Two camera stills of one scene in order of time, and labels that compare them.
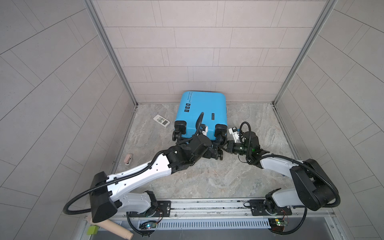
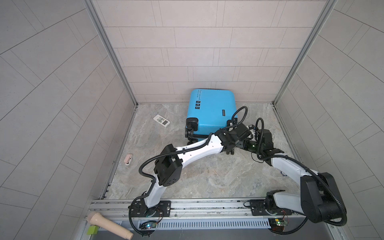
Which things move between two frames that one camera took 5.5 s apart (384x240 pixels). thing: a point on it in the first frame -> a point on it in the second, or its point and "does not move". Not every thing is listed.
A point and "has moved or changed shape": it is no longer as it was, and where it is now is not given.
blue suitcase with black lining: x=202 y=113 has moved or changed shape
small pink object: x=128 y=159 does not move
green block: x=93 y=230 does not move
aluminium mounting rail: x=220 y=209 does not move
